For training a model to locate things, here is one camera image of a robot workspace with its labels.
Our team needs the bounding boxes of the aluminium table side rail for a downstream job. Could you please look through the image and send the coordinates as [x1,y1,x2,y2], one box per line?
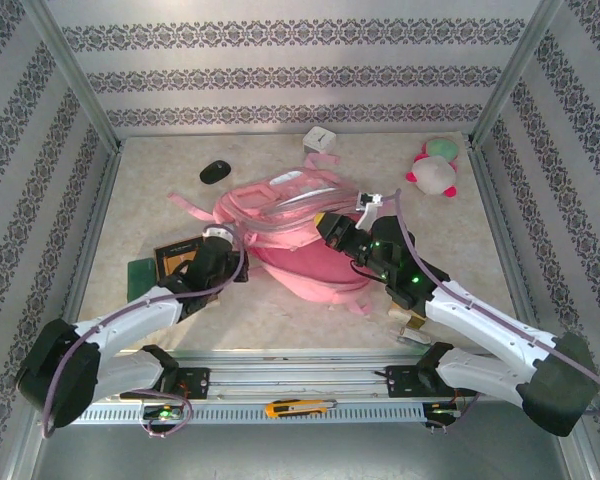
[54,149,124,331]
[467,144,544,331]

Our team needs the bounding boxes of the small lit circuit board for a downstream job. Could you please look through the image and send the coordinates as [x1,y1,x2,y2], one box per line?
[140,403,185,425]
[422,401,462,432]

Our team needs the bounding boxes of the green notebook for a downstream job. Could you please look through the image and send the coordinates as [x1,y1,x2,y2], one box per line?
[127,257,159,301]

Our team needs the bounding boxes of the white alarm clock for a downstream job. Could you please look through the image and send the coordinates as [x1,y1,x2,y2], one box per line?
[302,126,337,157]

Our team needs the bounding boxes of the aluminium frame post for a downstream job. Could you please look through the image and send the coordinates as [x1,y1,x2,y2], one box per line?
[22,0,124,156]
[467,0,566,149]

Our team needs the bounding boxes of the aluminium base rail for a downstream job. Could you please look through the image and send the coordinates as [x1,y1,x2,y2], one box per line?
[29,349,566,401]

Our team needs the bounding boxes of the white pink green plush toy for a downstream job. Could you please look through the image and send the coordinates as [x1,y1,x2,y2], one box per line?
[404,137,462,201]

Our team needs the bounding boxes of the pink school backpack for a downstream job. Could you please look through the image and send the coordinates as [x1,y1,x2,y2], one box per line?
[167,152,381,317]

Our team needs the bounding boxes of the orange utility knife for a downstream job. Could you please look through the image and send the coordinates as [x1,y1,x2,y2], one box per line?
[264,398,339,419]

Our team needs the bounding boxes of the brown black book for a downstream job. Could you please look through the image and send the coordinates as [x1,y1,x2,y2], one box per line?
[152,236,222,307]

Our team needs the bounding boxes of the beige wooden block toy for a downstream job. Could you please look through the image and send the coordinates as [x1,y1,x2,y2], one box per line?
[387,298,429,330]

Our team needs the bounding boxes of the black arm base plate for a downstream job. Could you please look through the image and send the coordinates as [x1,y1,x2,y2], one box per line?
[374,363,479,401]
[119,367,211,401]

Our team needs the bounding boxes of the black computer mouse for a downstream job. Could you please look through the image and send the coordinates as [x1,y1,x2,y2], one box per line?
[199,159,232,185]

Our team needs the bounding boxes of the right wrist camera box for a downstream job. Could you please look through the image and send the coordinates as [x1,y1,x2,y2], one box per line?
[353,191,385,231]

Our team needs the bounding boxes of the slotted grey cable duct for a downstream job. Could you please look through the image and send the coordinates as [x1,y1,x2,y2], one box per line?
[47,402,461,426]

